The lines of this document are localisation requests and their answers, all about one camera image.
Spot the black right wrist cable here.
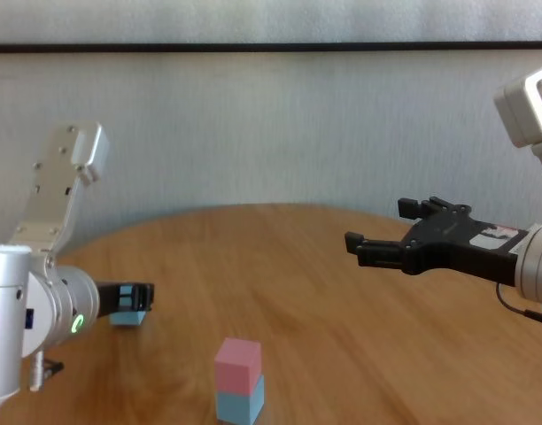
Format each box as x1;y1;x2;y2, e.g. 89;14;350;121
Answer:
495;282;542;329

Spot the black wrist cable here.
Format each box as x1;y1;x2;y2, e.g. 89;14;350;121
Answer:
29;349;65;393
495;282;542;329

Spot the light blue cube block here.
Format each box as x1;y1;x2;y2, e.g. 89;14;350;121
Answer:
109;285;147;328
215;375;266;425

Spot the black wall rail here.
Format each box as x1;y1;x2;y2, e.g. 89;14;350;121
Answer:
0;42;542;55

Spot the pink cube block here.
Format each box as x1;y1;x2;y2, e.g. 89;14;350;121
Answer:
213;336;262;395

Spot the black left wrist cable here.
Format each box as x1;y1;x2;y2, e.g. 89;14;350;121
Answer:
29;349;65;393

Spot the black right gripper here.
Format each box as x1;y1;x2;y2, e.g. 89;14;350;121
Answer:
344;196;531;289

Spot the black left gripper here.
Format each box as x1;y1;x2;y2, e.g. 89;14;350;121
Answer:
96;281;156;319

